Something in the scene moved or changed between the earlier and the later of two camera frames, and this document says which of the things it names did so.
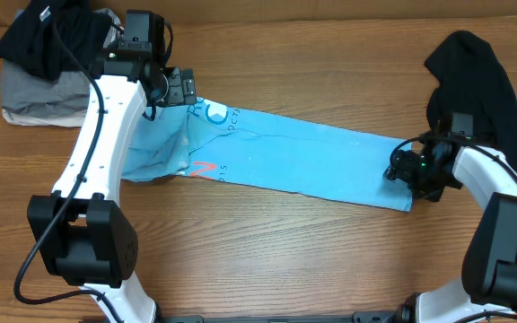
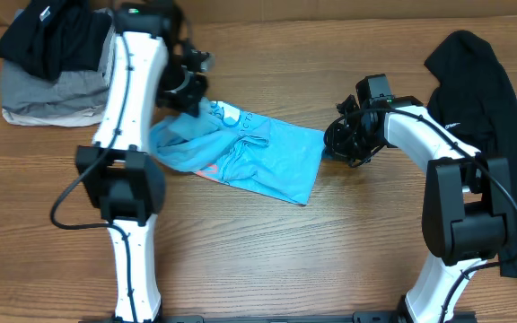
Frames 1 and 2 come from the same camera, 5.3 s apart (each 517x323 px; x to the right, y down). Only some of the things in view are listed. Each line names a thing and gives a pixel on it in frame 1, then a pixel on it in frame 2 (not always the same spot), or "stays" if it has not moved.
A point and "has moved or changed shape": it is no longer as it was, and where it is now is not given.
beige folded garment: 76,119 stays
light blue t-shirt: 204,137 has moved or changed shape
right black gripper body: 424,176 to 354,142
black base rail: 377,317 stays
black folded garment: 53,38 stays
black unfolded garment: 472,81 stays
